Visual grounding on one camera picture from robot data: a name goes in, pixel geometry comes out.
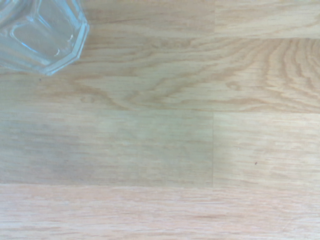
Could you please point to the clear faceted drinking glass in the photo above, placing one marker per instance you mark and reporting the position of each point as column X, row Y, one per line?
column 37, row 32

